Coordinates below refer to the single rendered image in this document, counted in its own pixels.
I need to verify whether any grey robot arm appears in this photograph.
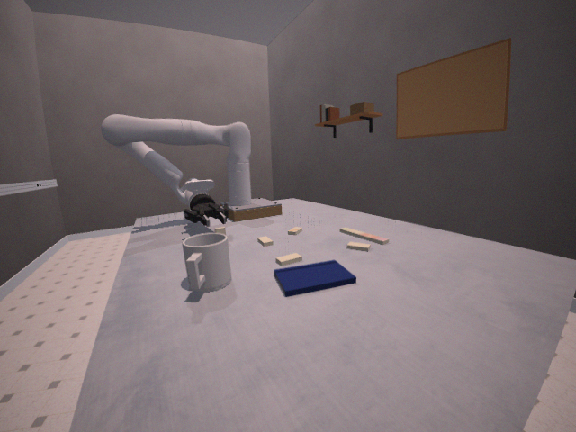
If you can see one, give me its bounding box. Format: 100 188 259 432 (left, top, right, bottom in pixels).
102 114 252 209

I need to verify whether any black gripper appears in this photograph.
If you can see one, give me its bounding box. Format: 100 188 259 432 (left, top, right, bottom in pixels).
184 193 229 227

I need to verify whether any grey cup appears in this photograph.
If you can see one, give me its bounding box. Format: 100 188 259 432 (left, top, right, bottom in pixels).
183 233 231 292

